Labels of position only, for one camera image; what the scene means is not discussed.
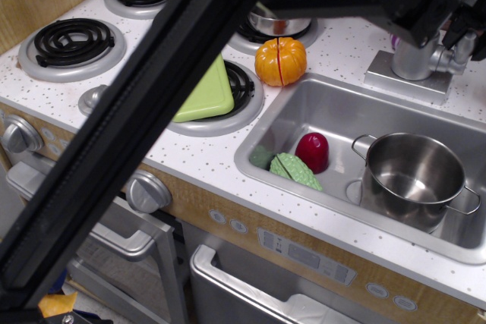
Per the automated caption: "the silver countertop knob front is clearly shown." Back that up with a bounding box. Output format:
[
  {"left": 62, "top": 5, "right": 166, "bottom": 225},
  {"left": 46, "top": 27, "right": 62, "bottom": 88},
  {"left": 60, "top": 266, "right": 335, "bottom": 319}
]
[{"left": 78, "top": 84, "right": 108, "bottom": 116}]

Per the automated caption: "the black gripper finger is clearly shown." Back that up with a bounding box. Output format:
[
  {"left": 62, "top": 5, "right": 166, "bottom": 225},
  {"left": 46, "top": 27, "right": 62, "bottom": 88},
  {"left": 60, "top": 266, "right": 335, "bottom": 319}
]
[
  {"left": 471, "top": 27, "right": 486, "bottom": 61},
  {"left": 442, "top": 8, "right": 473, "bottom": 48}
]

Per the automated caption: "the purple striped toy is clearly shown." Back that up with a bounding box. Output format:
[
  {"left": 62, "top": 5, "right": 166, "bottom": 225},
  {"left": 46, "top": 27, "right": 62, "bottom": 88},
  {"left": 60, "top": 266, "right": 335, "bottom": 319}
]
[{"left": 390, "top": 34, "right": 401, "bottom": 51}]

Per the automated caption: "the black coil burner front left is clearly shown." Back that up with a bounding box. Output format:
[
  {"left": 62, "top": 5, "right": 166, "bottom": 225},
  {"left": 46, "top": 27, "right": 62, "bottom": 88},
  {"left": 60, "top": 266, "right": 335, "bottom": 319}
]
[{"left": 34, "top": 18, "right": 115, "bottom": 68}]

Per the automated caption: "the silver faucet lever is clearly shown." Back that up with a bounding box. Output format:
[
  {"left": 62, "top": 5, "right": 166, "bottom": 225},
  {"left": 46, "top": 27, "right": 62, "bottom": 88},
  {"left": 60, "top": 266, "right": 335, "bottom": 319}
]
[{"left": 428, "top": 31, "right": 478, "bottom": 75}]

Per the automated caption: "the red toy fruit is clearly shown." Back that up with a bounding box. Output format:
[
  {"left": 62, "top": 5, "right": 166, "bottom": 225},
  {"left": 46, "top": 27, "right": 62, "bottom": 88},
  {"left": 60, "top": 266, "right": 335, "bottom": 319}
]
[{"left": 295, "top": 132, "right": 330, "bottom": 174}]

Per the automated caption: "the orange toy pumpkin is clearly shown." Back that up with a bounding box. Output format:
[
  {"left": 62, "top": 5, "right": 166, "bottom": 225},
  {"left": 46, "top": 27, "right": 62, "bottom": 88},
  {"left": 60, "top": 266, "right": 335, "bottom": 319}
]
[{"left": 254, "top": 37, "right": 308, "bottom": 87}]

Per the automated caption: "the green toy cutting board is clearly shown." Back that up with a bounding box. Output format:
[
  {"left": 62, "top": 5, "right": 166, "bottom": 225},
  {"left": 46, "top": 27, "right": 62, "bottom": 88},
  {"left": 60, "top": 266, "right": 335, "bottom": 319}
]
[{"left": 172, "top": 55, "right": 235, "bottom": 123}]

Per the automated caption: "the black coil burner front right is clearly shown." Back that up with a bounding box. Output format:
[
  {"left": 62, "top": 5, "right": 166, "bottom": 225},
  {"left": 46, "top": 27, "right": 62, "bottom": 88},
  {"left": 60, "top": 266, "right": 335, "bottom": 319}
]
[{"left": 224, "top": 61, "right": 254, "bottom": 113}]

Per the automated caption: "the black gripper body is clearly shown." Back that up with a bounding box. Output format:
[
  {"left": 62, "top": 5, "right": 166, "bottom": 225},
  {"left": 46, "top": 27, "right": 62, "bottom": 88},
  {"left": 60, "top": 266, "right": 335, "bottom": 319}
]
[{"left": 446, "top": 0, "right": 485, "bottom": 30}]

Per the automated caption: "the steel pot with handles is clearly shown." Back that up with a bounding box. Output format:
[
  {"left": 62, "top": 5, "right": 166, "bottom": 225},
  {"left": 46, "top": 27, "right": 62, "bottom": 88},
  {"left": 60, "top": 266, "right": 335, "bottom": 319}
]
[{"left": 351, "top": 133, "right": 481, "bottom": 233}]

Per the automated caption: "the silver sink basin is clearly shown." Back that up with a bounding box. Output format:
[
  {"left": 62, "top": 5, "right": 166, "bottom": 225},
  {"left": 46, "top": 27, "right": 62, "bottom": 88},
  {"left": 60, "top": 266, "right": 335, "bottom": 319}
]
[{"left": 235, "top": 74, "right": 485, "bottom": 265}]

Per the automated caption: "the silver stove knob far left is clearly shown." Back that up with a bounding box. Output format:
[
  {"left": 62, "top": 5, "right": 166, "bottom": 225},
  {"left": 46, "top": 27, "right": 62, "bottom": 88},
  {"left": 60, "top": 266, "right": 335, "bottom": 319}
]
[{"left": 1, "top": 115, "right": 44, "bottom": 153}]

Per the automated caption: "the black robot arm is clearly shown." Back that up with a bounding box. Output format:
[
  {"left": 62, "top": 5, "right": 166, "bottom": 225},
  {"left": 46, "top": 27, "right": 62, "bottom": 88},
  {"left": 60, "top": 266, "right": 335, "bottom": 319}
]
[{"left": 1, "top": 0, "right": 460, "bottom": 320}]

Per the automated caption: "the silver stove knob front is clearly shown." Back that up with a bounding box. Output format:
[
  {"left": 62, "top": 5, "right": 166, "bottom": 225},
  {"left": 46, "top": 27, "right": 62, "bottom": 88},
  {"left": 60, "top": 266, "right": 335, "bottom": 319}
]
[{"left": 125, "top": 170, "right": 172, "bottom": 214}]

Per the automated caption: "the silver toy faucet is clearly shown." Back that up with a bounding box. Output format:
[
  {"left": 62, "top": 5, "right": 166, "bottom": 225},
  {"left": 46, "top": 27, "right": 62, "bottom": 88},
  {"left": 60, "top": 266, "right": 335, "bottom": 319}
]
[{"left": 364, "top": 36, "right": 453, "bottom": 105}]

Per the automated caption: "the silver stove knob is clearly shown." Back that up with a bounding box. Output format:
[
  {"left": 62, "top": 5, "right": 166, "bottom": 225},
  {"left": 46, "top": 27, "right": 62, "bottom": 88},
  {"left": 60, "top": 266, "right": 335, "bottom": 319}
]
[
  {"left": 125, "top": 170, "right": 172, "bottom": 214},
  {"left": 1, "top": 115, "right": 44, "bottom": 153}
]

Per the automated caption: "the silver oven door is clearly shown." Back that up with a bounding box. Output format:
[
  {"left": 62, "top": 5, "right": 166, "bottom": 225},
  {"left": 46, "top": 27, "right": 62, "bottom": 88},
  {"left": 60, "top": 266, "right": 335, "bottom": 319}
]
[{"left": 5, "top": 160, "right": 189, "bottom": 324}]

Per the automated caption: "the green toy bitter gourd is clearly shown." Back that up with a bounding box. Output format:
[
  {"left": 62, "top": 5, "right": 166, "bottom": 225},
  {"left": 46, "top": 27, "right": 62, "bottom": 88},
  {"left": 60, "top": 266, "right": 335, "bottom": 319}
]
[{"left": 270, "top": 153, "right": 323, "bottom": 191}]

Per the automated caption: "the silver dishwasher door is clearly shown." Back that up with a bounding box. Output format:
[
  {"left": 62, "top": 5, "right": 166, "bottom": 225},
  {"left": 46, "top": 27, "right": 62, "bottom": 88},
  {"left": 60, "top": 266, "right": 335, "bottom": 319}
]
[{"left": 191, "top": 244, "right": 388, "bottom": 323}]

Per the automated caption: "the steel saucepan on burner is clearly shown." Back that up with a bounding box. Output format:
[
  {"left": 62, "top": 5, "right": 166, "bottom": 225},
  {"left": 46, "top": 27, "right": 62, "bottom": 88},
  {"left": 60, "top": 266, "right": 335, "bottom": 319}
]
[{"left": 248, "top": 12, "right": 311, "bottom": 36}]

